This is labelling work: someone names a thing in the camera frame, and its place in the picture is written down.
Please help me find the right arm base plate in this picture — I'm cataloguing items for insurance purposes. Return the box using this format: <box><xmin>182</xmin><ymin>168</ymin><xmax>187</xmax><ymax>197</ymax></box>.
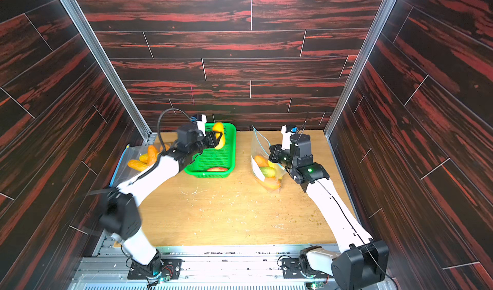
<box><xmin>277</xmin><ymin>255</ymin><xmax>332</xmax><ymax>279</ymax></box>

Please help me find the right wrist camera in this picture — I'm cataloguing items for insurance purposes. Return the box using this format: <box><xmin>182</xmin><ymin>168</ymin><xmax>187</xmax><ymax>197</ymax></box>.
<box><xmin>281</xmin><ymin>124</ymin><xmax>299</xmax><ymax>150</ymax></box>

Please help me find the curved yellow mango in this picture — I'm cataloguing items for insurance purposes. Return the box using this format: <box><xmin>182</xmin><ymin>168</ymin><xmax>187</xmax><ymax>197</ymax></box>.
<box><xmin>212</xmin><ymin>122</ymin><xmax>225</xmax><ymax>150</ymax></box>

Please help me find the aluminium front rail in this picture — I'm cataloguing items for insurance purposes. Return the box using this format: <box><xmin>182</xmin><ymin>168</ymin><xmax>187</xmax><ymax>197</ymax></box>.
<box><xmin>69</xmin><ymin>244</ymin><xmax>397</xmax><ymax>290</ymax></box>

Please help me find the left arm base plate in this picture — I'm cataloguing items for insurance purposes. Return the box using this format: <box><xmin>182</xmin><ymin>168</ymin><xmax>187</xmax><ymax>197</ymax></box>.
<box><xmin>127</xmin><ymin>258</ymin><xmax>183</xmax><ymax>282</ymax></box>

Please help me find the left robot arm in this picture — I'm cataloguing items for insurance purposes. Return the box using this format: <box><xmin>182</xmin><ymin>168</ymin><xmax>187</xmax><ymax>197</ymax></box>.
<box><xmin>99</xmin><ymin>122</ymin><xmax>225</xmax><ymax>279</ymax></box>

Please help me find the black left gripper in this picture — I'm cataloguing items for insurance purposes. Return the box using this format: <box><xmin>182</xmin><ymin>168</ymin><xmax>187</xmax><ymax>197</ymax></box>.
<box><xmin>187</xmin><ymin>131</ymin><xmax>223</xmax><ymax>159</ymax></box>

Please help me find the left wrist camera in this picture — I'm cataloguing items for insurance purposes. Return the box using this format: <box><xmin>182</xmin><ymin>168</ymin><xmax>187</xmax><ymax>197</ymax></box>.
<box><xmin>191</xmin><ymin>114</ymin><xmax>207</xmax><ymax>136</ymax></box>

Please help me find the green plastic basket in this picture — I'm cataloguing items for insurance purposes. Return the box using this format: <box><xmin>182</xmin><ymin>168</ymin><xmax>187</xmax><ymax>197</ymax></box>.
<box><xmin>184</xmin><ymin>123</ymin><xmax>237</xmax><ymax>178</ymax></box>

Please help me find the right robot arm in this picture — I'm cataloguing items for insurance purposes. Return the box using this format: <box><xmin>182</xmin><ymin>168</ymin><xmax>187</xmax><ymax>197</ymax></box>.
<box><xmin>269</xmin><ymin>131</ymin><xmax>390</xmax><ymax>289</ymax></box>

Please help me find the clear zip-top bag blue zipper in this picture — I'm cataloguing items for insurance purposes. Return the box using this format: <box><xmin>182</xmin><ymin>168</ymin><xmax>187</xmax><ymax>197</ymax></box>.
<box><xmin>109</xmin><ymin>144</ymin><xmax>170</xmax><ymax>187</ymax></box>

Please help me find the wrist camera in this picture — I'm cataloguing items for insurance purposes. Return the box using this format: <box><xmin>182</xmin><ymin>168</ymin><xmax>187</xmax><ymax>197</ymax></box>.
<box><xmin>191</xmin><ymin>114</ymin><xmax>207</xmax><ymax>136</ymax></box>
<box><xmin>281</xmin><ymin>124</ymin><xmax>299</xmax><ymax>150</ymax></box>

